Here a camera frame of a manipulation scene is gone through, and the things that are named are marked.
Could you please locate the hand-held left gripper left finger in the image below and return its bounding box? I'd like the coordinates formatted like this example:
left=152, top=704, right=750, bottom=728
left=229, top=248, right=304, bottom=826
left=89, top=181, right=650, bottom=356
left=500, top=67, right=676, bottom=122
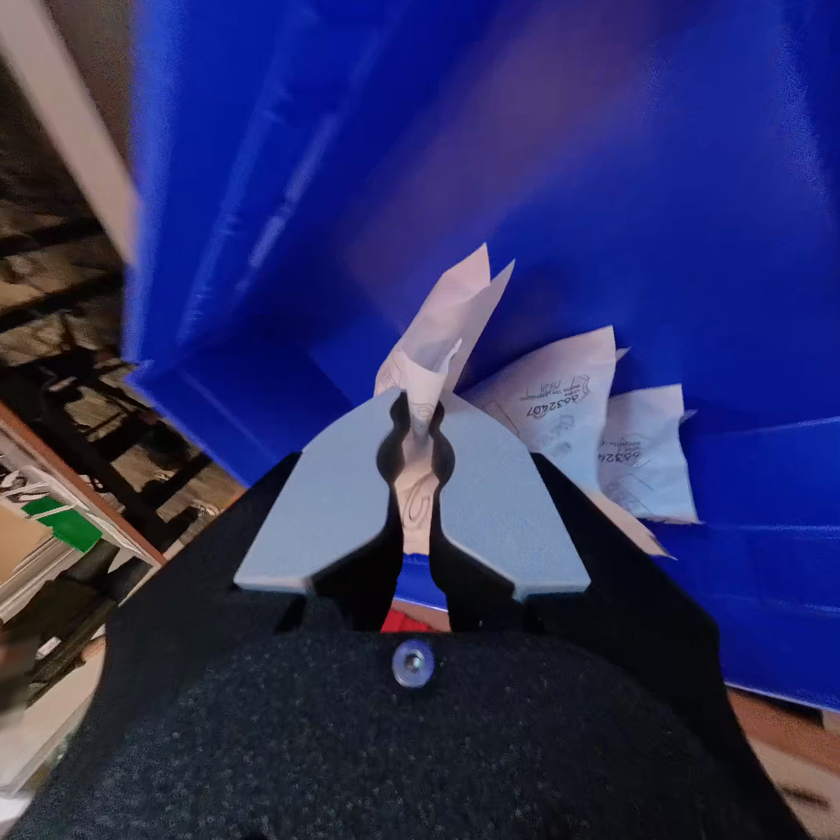
left=234, top=387, right=408, bottom=631

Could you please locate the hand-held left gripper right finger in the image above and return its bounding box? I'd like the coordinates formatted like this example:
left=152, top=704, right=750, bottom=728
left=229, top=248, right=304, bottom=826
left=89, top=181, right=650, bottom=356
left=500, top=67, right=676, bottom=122
left=427, top=392, right=592, bottom=632

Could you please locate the blue plastic bin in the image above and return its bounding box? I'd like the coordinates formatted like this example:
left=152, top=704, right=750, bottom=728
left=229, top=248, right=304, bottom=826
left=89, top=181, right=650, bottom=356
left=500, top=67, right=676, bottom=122
left=121, top=0, right=840, bottom=713

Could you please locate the white printed paper bag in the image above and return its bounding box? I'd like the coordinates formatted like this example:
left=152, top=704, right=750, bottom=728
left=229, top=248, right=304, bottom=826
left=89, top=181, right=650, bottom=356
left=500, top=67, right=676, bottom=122
left=459, top=326, right=673, bottom=559
left=598, top=384, right=700, bottom=526

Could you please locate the green card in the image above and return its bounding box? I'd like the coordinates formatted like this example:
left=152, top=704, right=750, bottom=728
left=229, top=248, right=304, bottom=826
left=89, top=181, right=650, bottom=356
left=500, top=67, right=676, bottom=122
left=23, top=497, right=102, bottom=552

